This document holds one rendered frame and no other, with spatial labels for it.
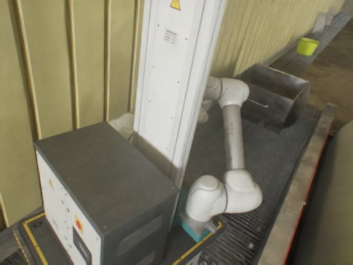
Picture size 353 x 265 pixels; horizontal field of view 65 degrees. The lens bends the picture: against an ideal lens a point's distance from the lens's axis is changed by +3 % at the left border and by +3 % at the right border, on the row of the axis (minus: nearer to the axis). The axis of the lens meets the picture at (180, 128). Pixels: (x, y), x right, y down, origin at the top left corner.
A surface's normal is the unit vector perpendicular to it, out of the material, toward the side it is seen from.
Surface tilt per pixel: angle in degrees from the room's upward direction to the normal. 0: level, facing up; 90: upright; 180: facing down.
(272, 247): 1
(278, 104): 90
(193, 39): 90
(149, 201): 0
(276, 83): 90
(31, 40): 90
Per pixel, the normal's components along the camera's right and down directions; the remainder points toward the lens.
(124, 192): 0.17, -0.82
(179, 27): -0.72, 0.28
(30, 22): 0.83, 0.42
